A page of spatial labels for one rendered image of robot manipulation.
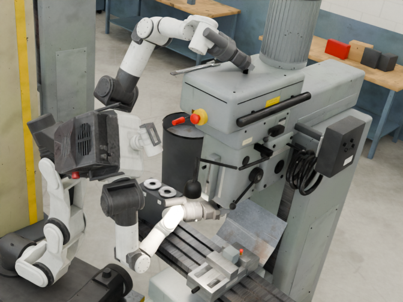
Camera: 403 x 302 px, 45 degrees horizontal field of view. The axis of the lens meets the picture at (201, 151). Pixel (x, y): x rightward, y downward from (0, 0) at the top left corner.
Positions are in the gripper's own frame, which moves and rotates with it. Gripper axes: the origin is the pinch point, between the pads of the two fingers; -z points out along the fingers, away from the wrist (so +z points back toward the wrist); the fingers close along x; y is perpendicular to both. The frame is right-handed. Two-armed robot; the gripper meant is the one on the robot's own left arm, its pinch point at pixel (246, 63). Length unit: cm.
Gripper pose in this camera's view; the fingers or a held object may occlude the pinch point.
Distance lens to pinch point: 189.4
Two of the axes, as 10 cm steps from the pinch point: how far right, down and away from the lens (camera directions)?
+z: -7.1, -3.3, -6.2
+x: 4.2, 5.0, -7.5
